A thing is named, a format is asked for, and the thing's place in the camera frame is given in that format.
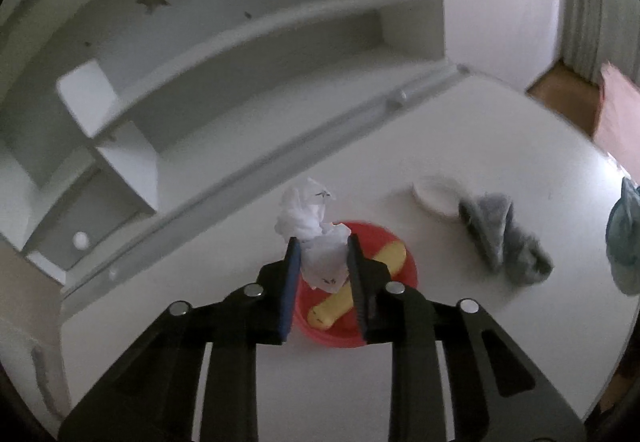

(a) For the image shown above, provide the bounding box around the grey fuzzy sock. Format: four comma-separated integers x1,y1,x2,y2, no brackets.
458,193,553,286

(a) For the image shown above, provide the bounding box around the blue mask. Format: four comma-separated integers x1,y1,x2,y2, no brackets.
605,178,639,296

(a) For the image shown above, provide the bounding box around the white tissue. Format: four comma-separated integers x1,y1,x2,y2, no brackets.
274,178,352,294

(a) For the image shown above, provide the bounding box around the red plastic bowl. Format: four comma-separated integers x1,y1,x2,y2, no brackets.
294,221,418,348

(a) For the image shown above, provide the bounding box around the white round drawer knob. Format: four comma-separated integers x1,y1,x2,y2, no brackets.
73,231,90,251

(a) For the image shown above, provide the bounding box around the white round lid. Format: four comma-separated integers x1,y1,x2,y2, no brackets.
411,175,469,220

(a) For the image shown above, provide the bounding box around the pink bed cover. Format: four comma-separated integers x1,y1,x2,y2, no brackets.
593,63,640,182

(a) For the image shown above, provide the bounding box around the white shelf unit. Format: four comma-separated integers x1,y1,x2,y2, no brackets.
1,0,461,317

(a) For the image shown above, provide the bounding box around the grey curtain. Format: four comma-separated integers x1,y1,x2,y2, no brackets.
561,0,639,83

